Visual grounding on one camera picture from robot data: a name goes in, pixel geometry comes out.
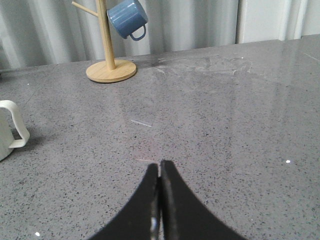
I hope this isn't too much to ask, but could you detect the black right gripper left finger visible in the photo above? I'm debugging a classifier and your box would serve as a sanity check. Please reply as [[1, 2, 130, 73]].
[[91, 163, 160, 240]]

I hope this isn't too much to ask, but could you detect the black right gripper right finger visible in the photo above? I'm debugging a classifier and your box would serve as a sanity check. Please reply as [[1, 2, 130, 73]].
[[160, 160, 244, 240]]

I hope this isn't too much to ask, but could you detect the white HOME mug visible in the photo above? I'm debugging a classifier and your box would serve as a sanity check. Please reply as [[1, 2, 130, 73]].
[[0, 100, 30, 161]]

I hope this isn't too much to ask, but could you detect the wooden mug tree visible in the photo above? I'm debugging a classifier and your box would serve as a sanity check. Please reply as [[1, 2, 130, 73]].
[[71, 0, 137, 83]]

